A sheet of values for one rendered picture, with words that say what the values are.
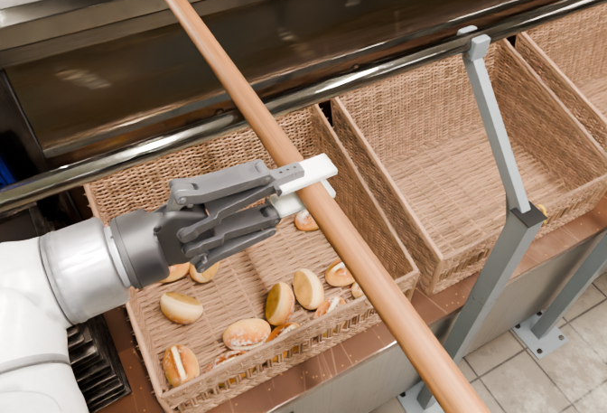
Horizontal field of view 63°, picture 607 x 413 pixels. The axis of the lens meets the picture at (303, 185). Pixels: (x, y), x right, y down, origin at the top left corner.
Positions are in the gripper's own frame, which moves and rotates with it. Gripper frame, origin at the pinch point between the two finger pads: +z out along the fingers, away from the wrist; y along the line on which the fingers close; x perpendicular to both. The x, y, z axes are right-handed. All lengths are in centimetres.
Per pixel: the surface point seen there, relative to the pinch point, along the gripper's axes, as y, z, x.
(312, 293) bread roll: 55, 10, -14
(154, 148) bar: 2.6, -12.7, -16.1
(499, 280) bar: 41, 39, 6
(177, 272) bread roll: 57, -14, -34
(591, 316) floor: 119, 110, 7
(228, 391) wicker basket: 57, -14, -4
